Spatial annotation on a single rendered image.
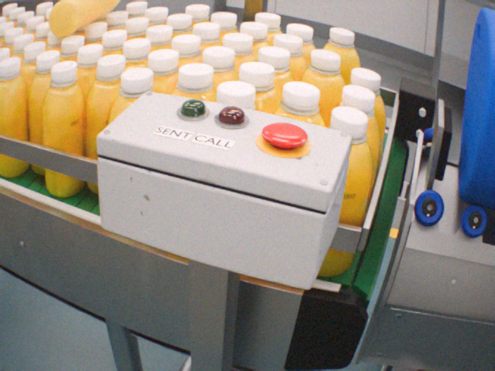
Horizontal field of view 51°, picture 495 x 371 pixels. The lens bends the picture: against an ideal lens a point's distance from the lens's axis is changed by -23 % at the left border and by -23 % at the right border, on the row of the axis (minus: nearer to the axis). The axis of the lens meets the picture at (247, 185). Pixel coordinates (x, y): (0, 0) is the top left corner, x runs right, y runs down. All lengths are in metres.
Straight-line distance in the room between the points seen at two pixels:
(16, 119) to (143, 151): 0.36
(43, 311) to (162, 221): 1.43
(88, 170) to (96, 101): 0.08
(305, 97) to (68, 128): 0.29
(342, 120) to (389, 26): 3.61
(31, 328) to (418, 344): 1.31
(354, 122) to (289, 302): 0.21
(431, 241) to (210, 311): 0.29
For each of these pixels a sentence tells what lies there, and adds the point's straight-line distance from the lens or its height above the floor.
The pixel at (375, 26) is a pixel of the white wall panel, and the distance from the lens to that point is 4.23.
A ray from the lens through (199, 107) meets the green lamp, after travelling 0.55.
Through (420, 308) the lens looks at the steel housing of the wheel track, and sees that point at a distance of 0.79.
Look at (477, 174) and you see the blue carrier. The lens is 0.68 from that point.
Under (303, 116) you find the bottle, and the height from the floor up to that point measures 1.06.
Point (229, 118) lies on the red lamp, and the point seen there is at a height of 1.11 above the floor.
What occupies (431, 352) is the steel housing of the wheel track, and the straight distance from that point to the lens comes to 0.93.
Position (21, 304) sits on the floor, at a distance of 1.97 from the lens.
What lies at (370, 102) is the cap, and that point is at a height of 1.08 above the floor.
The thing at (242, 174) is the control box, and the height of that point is 1.10.
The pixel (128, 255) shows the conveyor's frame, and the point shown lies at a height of 0.88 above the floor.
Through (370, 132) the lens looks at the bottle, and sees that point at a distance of 0.69.
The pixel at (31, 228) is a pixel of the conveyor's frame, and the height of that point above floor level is 0.85.
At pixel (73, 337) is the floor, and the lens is 1.84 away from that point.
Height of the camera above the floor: 1.35
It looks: 32 degrees down
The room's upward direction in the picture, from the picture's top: 5 degrees clockwise
